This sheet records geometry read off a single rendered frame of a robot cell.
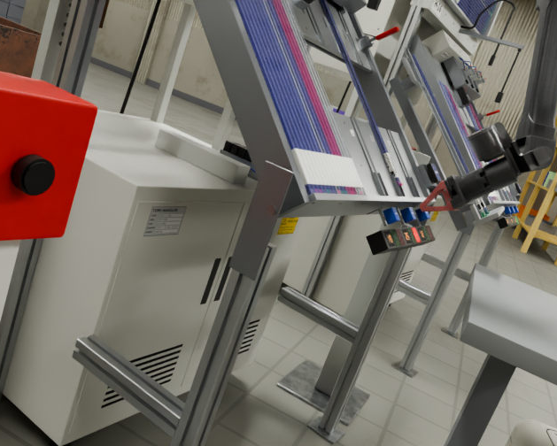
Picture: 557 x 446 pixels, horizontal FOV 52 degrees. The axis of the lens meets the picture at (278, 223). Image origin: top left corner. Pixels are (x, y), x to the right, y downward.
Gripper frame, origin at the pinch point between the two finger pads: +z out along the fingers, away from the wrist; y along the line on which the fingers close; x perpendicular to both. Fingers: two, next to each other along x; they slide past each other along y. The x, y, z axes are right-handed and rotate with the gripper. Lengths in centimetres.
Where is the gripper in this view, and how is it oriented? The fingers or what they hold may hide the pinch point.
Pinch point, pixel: (424, 207)
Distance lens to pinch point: 128.6
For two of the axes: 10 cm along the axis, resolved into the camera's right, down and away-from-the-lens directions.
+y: -5.0, 0.3, -8.7
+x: 3.5, 9.2, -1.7
